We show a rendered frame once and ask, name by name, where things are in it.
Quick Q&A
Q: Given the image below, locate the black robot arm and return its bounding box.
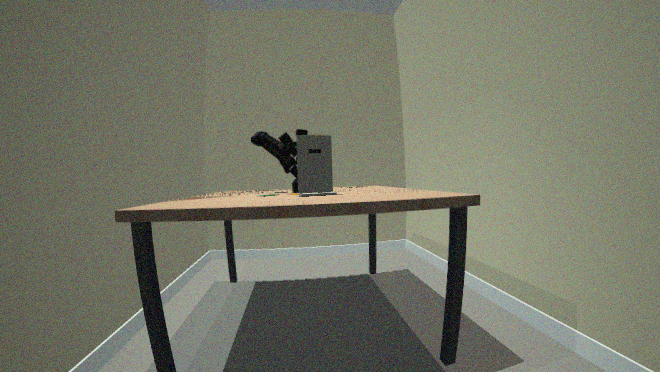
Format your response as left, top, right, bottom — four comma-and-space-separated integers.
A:
251, 131, 298, 179

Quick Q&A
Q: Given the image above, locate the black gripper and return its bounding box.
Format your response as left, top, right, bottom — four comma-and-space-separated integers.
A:
295, 129, 307, 151

